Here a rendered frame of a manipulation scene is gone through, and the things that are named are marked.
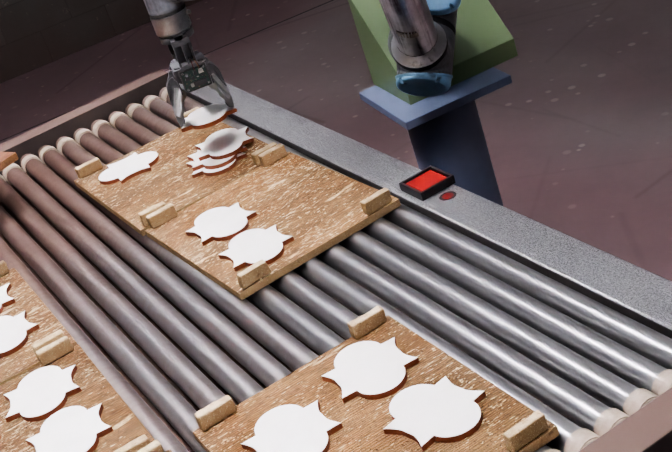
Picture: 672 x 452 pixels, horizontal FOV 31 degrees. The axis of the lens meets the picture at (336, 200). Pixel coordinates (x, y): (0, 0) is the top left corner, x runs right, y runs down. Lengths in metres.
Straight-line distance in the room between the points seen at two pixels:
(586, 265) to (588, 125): 2.55
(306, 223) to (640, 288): 0.68
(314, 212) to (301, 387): 0.54
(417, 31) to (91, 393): 0.95
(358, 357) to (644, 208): 2.17
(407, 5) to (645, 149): 2.00
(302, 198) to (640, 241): 1.59
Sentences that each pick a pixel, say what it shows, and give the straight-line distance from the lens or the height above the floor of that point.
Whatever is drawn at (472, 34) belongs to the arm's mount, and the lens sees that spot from 2.80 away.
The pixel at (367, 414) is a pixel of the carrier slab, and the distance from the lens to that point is 1.68.
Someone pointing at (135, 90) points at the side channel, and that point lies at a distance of 3.20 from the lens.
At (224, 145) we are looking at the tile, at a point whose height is 0.97.
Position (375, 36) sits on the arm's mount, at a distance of 2.77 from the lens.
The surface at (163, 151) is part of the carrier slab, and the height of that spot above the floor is 0.94.
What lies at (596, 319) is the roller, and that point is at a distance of 1.78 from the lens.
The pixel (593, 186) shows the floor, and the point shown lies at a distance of 4.02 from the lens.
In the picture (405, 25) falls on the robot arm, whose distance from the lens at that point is 2.36.
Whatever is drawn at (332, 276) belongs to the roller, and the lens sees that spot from 2.05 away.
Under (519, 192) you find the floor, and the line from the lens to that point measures 4.09.
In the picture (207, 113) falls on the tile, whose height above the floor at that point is 1.04.
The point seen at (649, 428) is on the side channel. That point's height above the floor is 0.95.
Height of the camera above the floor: 1.92
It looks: 26 degrees down
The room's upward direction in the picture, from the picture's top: 19 degrees counter-clockwise
